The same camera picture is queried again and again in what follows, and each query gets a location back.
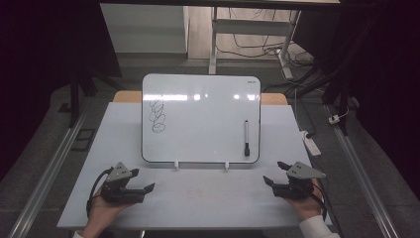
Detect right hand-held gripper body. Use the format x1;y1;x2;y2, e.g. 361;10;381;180
273;161;327;200

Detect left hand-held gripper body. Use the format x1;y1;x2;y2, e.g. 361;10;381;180
100;162;146;204

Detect black and white marker pen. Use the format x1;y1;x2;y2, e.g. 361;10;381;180
244;119;251;158

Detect white dry-erase whiteboard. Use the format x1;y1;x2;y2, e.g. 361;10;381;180
141;72;262;165

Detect person's right hand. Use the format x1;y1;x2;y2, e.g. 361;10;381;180
285;178;326;222

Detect person's left hand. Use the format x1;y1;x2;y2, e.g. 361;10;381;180
83;196;133;236

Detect white power strip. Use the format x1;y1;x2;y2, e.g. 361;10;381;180
299;130;322;157

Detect pale table cover sheet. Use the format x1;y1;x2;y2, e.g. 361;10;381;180
56;101;333;230

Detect black floor plate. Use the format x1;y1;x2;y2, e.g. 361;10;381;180
70;128;97;153

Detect black metal stand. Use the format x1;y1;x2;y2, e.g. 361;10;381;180
67;63;125;128

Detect dark curtain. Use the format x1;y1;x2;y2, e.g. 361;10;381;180
0;0;123;182
293;0;420;199

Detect white cabinet panel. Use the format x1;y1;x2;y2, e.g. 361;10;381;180
100;3;190;55

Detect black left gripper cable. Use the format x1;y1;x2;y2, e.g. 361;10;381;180
85;167;115;219

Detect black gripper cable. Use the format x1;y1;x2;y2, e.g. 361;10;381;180
85;167;115;219
310;182;345;238

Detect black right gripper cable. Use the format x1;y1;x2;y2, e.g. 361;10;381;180
310;182;345;238

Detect aluminium floor rail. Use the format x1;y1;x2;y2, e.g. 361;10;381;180
325;104;400;238
8;108;91;238

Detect black floor cables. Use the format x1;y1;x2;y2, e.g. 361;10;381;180
216;8;315;68

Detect white desk frame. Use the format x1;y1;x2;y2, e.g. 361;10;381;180
208;6;302;80

